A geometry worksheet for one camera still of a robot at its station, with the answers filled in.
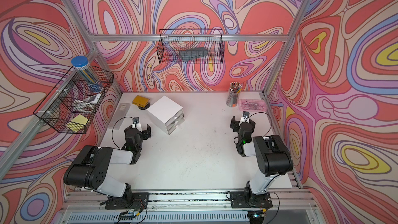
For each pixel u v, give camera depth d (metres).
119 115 1.07
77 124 0.64
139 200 0.73
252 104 1.11
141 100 1.08
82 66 0.71
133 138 0.71
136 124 0.78
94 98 0.73
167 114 0.91
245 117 0.80
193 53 0.88
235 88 1.02
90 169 0.46
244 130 0.73
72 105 0.74
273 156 0.48
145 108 1.08
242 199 0.73
